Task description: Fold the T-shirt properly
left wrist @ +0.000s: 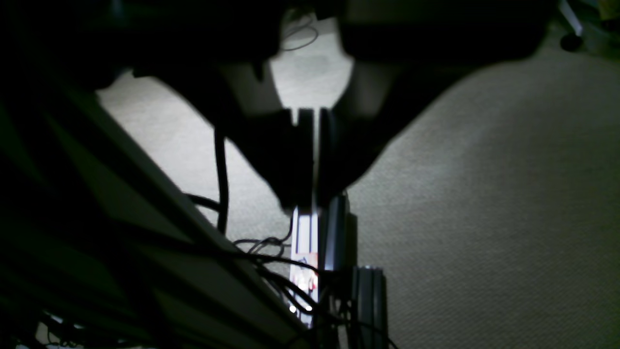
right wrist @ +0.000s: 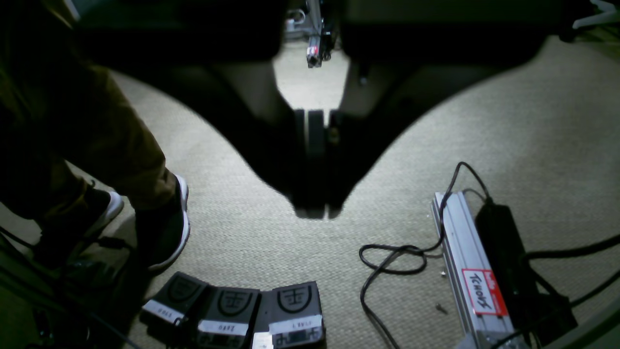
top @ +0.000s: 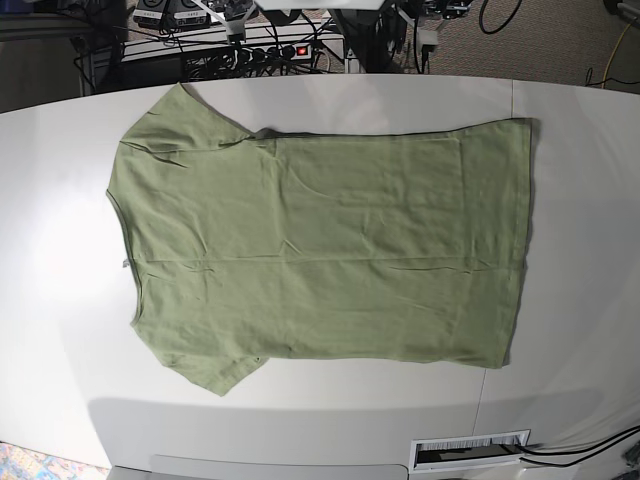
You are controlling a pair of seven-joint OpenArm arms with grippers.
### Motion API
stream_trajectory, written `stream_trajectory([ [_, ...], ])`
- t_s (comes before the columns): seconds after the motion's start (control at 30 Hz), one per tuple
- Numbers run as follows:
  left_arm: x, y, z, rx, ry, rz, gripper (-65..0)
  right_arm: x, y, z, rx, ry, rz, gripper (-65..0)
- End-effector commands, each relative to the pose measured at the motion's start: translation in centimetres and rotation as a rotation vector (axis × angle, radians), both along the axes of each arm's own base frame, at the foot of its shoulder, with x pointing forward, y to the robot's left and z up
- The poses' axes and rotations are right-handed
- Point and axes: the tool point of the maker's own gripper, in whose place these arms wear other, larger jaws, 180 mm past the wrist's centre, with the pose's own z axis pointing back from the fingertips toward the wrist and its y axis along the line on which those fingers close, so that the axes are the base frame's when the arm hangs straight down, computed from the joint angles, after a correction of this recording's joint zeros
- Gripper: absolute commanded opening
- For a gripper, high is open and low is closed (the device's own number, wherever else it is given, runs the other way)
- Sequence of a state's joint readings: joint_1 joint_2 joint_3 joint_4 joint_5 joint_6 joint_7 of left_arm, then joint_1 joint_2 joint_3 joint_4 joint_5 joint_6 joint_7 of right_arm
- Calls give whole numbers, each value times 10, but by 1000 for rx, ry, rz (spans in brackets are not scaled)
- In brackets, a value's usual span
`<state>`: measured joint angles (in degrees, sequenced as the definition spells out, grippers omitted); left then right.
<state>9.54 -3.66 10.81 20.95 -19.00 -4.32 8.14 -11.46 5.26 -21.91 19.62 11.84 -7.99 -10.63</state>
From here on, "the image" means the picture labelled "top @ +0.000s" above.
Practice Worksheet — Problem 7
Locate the green T-shirt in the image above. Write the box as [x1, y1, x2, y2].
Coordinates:
[106, 85, 533, 396]

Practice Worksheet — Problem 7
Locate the black power strip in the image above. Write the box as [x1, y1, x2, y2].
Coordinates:
[185, 43, 314, 72]

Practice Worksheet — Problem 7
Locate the table cable grommet box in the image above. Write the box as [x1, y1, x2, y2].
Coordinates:
[408, 430, 531, 474]

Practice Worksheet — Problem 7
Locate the black cable lower right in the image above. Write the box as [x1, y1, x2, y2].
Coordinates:
[519, 428, 640, 469]

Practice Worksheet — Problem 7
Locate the yellow cable on floor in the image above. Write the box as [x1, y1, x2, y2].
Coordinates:
[585, 9, 640, 86]

